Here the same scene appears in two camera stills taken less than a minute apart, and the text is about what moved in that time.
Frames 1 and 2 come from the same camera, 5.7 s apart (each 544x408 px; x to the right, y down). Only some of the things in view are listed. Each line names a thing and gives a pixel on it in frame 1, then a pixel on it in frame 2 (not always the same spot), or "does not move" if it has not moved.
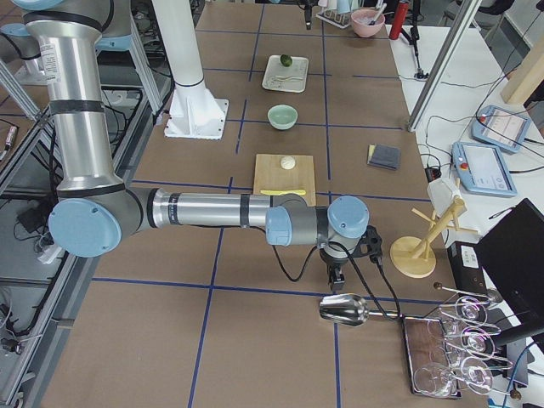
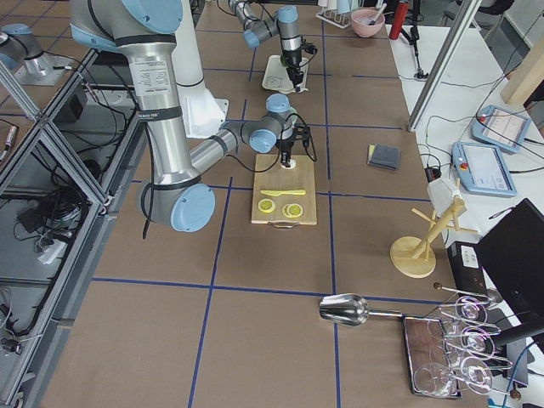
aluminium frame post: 467,14 does not move
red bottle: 400,15 does not move
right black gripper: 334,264 -> 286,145
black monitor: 512,257 does not move
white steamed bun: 288,162 does not move
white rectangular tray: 292,78 does not move
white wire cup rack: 333,17 does not move
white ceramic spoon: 282,78 -> 301,89
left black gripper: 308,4 -> 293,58
